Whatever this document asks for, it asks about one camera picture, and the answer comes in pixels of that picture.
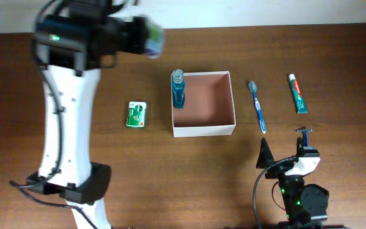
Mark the white cardboard box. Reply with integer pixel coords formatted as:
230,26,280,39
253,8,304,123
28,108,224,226
171,71,236,137

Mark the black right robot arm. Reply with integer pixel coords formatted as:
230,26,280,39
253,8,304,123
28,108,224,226
252,137,329,229

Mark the blue disposable razor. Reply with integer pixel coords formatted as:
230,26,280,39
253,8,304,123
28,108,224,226
296,127,313,147

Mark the green white soap packet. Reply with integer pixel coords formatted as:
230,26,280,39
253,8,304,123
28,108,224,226
126,101,147,128

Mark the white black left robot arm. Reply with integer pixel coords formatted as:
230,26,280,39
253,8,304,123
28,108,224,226
18,1,164,228

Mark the clear purple sanitizer bottle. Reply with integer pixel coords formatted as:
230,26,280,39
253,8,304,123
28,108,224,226
144,19,165,59

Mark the blue white toothbrush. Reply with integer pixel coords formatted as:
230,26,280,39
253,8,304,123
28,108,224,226
249,81,266,134

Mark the green red toothpaste tube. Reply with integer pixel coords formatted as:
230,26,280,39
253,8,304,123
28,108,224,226
289,74,308,114

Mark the teal mouthwash bottle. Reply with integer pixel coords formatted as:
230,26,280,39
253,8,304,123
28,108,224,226
171,69,185,109

